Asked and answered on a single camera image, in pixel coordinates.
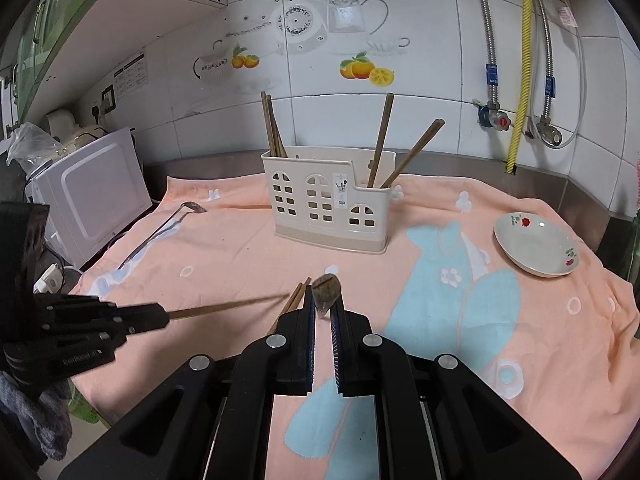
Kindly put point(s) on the printed wall chart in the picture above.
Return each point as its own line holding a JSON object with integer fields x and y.
{"x": 131, "y": 75}

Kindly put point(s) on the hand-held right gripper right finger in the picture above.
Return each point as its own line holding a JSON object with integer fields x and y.
{"x": 335, "y": 355}

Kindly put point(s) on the metal ladle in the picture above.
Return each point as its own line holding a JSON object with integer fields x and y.
{"x": 193, "y": 206}

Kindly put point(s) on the pink printed towel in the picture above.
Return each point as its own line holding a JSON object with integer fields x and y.
{"x": 225, "y": 260}

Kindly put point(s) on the person's left forearm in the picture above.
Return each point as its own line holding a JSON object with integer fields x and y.
{"x": 30, "y": 420}

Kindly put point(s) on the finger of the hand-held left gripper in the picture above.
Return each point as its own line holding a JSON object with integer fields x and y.
{"x": 140, "y": 317}
{"x": 65, "y": 355}

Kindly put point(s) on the brown wooden chopstick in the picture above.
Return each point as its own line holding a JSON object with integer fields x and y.
{"x": 415, "y": 150}
{"x": 277, "y": 135}
{"x": 289, "y": 301}
{"x": 225, "y": 307}
{"x": 382, "y": 135}
{"x": 267, "y": 120}
{"x": 299, "y": 296}

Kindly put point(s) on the white floral plate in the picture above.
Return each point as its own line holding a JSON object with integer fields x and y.
{"x": 535, "y": 245}

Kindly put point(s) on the metal spoon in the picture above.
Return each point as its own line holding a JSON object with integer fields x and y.
{"x": 326, "y": 291}

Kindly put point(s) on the green plastic basket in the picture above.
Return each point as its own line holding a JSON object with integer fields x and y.
{"x": 87, "y": 407}

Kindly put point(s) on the clear plastic bag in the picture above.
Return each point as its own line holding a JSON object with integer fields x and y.
{"x": 27, "y": 147}

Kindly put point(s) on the cream rice cooker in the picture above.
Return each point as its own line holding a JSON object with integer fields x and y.
{"x": 75, "y": 127}

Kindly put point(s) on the green wall cabinet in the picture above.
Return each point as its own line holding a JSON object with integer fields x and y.
{"x": 55, "y": 15}

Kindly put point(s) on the cream plastic utensil holder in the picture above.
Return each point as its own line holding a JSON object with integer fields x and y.
{"x": 300, "y": 210}

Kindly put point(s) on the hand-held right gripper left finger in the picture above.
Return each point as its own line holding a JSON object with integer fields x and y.
{"x": 311, "y": 350}

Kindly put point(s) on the metal water valve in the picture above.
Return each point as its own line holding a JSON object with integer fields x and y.
{"x": 549, "y": 132}
{"x": 492, "y": 117}

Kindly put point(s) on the white wall socket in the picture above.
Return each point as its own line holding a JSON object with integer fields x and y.
{"x": 108, "y": 98}

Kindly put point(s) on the white power plug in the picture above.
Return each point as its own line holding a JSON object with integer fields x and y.
{"x": 49, "y": 277}

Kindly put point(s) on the white microwave oven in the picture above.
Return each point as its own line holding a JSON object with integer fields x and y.
{"x": 90, "y": 195}

